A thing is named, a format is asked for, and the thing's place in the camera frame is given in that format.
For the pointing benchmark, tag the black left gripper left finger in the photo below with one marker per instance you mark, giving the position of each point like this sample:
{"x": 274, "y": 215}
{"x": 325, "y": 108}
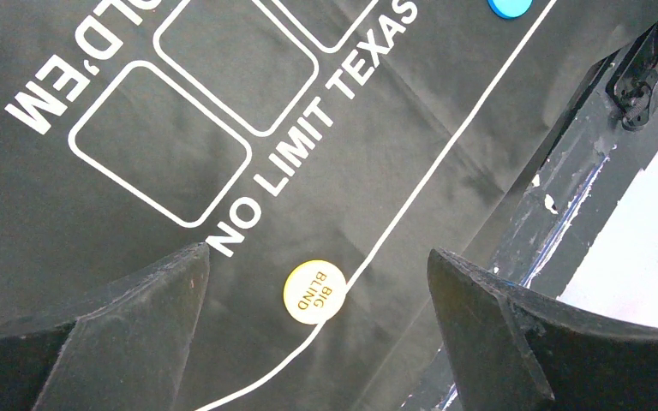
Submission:
{"x": 123, "y": 346}

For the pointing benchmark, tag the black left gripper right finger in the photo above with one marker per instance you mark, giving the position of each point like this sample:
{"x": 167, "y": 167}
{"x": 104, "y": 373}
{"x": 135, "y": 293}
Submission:
{"x": 511, "y": 348}

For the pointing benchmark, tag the yellow big blind button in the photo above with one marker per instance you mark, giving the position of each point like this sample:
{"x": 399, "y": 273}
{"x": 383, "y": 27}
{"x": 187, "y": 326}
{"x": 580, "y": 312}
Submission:
{"x": 314, "y": 292}

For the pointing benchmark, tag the blue small blind button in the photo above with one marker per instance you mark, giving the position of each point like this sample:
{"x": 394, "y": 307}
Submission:
{"x": 509, "y": 9}

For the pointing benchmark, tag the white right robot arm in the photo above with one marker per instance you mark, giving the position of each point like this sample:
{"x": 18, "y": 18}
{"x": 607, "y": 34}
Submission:
{"x": 634, "y": 85}

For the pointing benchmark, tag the black poker felt mat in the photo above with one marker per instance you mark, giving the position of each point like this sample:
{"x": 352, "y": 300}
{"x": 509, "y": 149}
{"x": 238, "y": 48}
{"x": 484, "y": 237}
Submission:
{"x": 362, "y": 133}

